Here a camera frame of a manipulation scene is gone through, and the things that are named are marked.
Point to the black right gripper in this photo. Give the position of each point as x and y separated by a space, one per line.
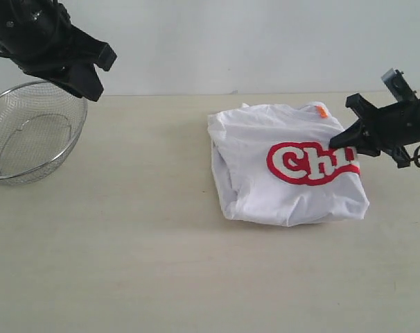
394 130

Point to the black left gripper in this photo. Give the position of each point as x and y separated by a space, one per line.
40 39

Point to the white t-shirt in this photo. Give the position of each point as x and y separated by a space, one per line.
272 165

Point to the metal mesh basket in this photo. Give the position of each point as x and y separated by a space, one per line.
40 124

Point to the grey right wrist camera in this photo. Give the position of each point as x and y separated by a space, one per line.
398 86

